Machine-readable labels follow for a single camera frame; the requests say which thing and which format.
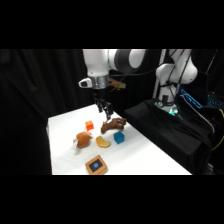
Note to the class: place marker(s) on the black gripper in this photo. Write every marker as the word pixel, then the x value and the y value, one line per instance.
pixel 101 96

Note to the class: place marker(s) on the blue cube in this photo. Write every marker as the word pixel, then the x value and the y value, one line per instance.
pixel 119 137

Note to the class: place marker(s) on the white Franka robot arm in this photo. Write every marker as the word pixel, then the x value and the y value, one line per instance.
pixel 96 63

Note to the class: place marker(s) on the orange cube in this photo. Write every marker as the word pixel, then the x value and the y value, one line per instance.
pixel 89 125

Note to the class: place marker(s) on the wooden block with blue dot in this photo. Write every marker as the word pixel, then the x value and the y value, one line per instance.
pixel 96 165

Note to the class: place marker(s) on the dark brown plush animal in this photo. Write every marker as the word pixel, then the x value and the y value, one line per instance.
pixel 113 125

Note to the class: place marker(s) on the tan wrist mounted piece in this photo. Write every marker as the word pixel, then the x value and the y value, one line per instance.
pixel 117 83

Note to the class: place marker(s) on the orange crescent toy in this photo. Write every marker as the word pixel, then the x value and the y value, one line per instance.
pixel 102 142

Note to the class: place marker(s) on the brown plush drumstick toy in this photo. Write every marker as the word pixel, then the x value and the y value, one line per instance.
pixel 82 139

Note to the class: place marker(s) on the black cloth covered stand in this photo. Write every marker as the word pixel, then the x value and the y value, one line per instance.
pixel 166 133

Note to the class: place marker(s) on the small green light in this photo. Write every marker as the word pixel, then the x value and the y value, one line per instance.
pixel 172 111

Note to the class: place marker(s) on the black curtain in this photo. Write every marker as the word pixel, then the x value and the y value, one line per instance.
pixel 40 86

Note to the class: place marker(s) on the blue lit device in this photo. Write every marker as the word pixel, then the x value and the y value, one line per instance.
pixel 191 98

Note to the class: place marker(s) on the blue lit keyboard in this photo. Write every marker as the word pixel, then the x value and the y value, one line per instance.
pixel 216 101

